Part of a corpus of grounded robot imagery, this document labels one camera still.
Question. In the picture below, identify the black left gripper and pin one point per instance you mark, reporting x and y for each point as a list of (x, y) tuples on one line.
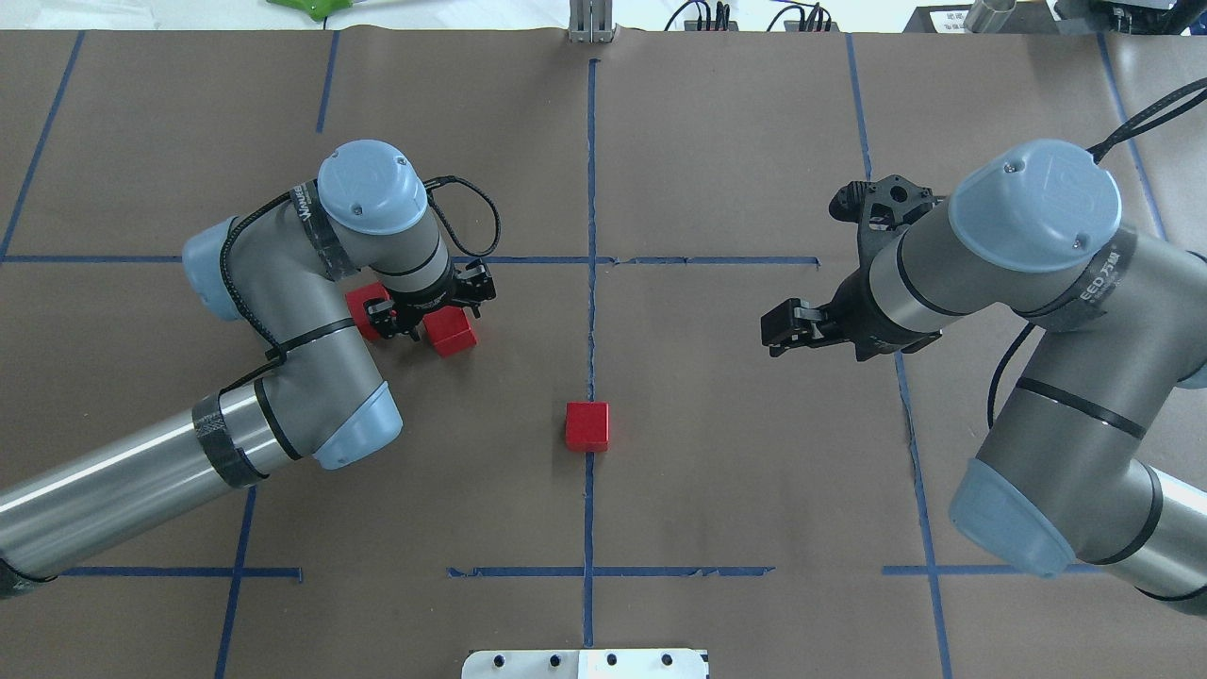
[(421, 304)]

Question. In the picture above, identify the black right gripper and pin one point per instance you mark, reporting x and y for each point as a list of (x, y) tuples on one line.
[(851, 311)]

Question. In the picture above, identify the red block moved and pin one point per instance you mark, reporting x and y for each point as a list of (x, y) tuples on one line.
[(587, 427)]

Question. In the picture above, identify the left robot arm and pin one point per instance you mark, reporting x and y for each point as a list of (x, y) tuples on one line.
[(364, 242)]

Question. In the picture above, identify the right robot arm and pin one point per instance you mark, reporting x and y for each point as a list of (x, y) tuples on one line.
[(1039, 229)]

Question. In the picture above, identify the red block inner of pair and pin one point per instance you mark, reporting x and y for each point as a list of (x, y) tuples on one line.
[(449, 331)]

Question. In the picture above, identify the red block of pair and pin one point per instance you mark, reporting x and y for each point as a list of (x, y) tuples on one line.
[(449, 331), (373, 311)]

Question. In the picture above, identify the red block outer of pair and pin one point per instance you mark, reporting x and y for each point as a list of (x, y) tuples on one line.
[(373, 311)]

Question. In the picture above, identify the small steel cup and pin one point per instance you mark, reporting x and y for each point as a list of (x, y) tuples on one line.
[(988, 16)]

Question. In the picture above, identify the aluminium frame post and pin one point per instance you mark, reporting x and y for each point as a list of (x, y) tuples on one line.
[(591, 21)]

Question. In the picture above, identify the green handled reacher tool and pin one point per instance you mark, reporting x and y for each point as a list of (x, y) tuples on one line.
[(316, 10)]

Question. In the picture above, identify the white camera mast base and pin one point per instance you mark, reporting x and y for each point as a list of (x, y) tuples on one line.
[(588, 663)]

